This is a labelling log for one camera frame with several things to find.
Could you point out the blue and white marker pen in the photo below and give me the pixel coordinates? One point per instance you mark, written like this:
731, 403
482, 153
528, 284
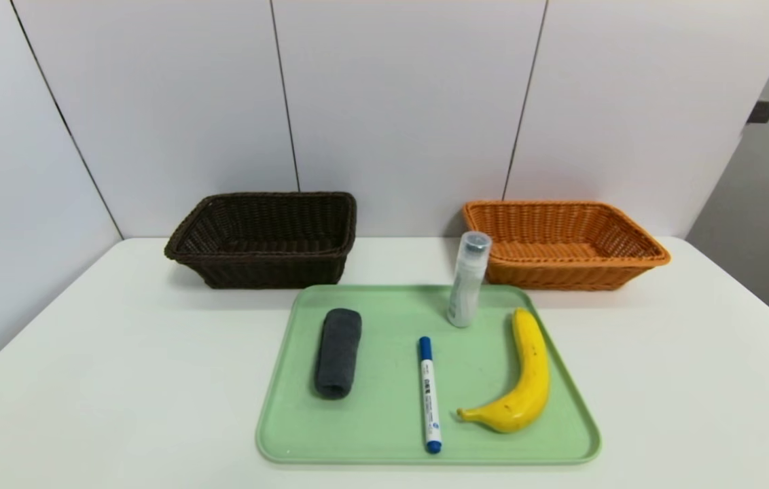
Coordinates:
430, 401

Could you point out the dark brown wicker basket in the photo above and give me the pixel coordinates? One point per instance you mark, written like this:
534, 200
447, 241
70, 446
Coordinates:
221, 272

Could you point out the light green plastic tray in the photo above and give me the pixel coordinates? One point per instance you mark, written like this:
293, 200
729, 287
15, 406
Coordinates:
493, 407

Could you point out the dark grey cloth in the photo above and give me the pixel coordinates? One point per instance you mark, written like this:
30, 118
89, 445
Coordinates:
337, 353

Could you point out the yellow banana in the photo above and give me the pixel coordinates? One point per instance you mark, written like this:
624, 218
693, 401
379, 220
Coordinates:
530, 387

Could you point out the orange wicker basket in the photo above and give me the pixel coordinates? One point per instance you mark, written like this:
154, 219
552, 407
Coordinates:
561, 272

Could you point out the translucent white plastic bottle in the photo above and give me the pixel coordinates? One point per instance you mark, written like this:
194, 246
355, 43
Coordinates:
466, 292

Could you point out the dark wall-mounted bracket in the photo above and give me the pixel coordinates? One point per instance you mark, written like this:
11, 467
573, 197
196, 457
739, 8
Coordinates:
762, 112

